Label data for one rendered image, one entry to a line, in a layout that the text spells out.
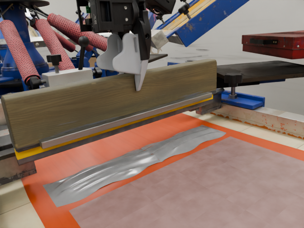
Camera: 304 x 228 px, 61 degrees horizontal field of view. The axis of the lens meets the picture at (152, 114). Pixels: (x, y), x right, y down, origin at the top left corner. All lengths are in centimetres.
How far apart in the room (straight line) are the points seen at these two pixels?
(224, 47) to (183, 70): 235
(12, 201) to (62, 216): 9
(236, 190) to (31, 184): 31
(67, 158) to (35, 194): 11
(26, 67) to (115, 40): 50
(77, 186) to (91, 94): 14
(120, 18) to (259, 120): 37
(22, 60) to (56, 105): 57
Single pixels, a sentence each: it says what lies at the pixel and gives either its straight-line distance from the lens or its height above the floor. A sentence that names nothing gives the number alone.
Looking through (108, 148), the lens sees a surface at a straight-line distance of 53.
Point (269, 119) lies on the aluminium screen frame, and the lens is 60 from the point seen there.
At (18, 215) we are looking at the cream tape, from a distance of 40.
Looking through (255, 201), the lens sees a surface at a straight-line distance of 38.
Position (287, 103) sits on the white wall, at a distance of 257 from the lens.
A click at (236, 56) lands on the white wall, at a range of 277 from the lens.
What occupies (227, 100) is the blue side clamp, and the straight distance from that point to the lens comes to 64.
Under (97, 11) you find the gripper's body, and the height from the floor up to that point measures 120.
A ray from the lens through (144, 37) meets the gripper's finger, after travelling 40.
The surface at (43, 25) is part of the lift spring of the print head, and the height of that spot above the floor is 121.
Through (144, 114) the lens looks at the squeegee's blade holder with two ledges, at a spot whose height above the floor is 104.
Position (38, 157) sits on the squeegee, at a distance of 41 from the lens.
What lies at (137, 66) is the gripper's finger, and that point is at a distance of 41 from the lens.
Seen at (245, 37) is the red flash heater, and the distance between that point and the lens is 156.
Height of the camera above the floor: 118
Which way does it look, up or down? 18 degrees down
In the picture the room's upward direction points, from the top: 4 degrees counter-clockwise
